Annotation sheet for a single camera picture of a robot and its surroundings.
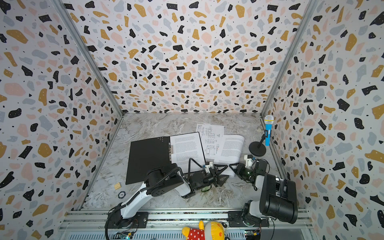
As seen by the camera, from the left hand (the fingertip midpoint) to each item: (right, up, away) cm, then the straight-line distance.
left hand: (230, 171), depth 79 cm
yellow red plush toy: (-10, -22, -13) cm, 28 cm away
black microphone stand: (+23, +9, +21) cm, 32 cm away
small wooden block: (-63, -10, +5) cm, 64 cm away
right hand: (+2, +1, +11) cm, 11 cm away
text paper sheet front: (-25, +7, +21) cm, 33 cm away
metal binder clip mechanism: (-36, +7, +20) cm, 42 cm away
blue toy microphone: (+22, +27, +4) cm, 35 cm away
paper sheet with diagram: (-8, +17, +30) cm, 36 cm away
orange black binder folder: (-52, +5, +19) cm, 56 cm away
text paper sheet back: (+3, +7, +17) cm, 18 cm away
